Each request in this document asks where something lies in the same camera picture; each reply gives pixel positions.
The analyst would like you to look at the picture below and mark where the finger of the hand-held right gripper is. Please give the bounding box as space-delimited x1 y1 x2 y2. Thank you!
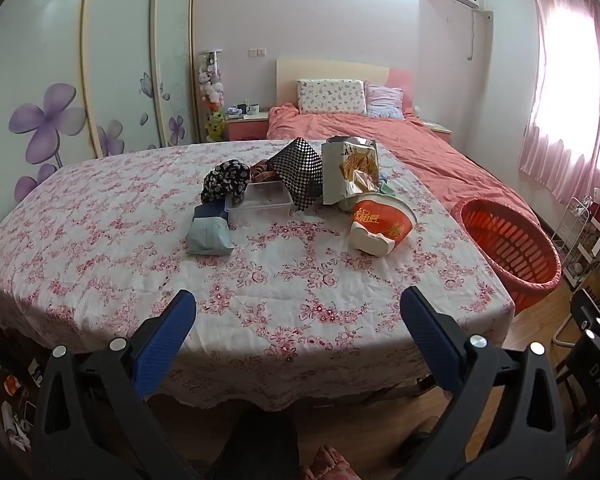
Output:
570 289 600 347

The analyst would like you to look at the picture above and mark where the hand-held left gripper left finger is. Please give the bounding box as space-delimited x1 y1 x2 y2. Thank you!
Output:
30 289 201 480

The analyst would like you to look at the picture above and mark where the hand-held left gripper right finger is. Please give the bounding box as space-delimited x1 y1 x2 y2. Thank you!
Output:
400 287 568 480

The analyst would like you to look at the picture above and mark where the red plastic laundry basket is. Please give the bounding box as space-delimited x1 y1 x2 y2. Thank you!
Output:
459 198 563 316

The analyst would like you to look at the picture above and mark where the clear plastic container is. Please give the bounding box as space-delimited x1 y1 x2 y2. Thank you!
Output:
224 180 295 224

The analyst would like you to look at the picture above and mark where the grey blue pouch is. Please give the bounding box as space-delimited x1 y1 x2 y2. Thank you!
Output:
186 214 234 256

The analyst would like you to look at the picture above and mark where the pink floral tablecloth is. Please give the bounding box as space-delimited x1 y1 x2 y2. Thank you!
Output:
0 137 516 411

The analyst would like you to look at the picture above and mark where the red instant noodle bowl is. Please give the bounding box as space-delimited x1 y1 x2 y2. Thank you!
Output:
350 192 419 257

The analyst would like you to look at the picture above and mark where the dark floral cloth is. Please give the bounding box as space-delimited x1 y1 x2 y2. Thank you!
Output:
199 159 251 206

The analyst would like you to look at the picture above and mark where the coral bed duvet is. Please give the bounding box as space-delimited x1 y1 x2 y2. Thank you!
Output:
266 104 543 228

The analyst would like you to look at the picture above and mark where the silver snack bag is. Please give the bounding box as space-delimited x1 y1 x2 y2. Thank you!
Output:
321 135 382 206

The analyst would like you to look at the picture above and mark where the brown patterned cloth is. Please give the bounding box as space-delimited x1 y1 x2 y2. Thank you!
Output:
250 158 282 184

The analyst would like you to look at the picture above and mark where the pink nightstand by window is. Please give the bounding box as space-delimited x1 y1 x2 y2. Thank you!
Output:
420 119 454 145

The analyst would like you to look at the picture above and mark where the black checkered paper bag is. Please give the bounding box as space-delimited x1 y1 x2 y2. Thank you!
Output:
269 137 326 212

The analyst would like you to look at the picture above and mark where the pink curtain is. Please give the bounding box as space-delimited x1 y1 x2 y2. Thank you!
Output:
517 0 600 207

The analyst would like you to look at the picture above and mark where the pink nightstand with mug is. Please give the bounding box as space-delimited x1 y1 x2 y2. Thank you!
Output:
227 111 271 142

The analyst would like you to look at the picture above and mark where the pink striped pillow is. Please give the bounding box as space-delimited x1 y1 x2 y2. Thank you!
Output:
364 84 406 120

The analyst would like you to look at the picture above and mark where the plush toy display tube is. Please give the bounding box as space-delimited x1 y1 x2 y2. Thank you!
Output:
198 49 227 144

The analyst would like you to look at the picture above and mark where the floral white pillow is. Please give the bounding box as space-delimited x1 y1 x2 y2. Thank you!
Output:
296 79 367 115

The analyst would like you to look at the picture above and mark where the floral sliding door wardrobe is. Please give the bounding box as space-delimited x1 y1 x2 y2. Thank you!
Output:
0 0 202 206

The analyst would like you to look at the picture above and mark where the beige and pink headboard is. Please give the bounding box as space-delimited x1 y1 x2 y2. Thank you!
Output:
275 58 415 111

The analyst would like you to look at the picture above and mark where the white wire rack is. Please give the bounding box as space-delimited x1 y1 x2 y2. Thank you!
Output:
554 195 600 288

